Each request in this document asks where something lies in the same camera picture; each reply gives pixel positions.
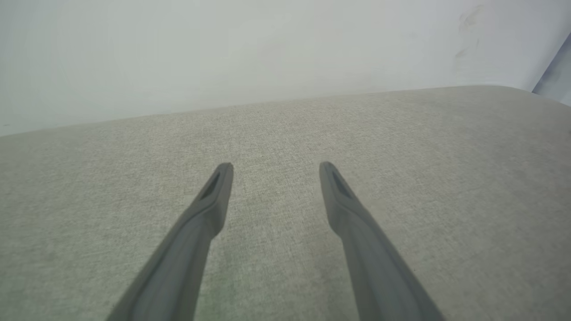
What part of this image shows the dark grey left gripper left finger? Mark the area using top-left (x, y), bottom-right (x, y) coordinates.
top-left (106, 162), bottom-right (234, 321)

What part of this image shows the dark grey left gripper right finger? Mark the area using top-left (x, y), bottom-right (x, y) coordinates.
top-left (319, 161), bottom-right (447, 321)

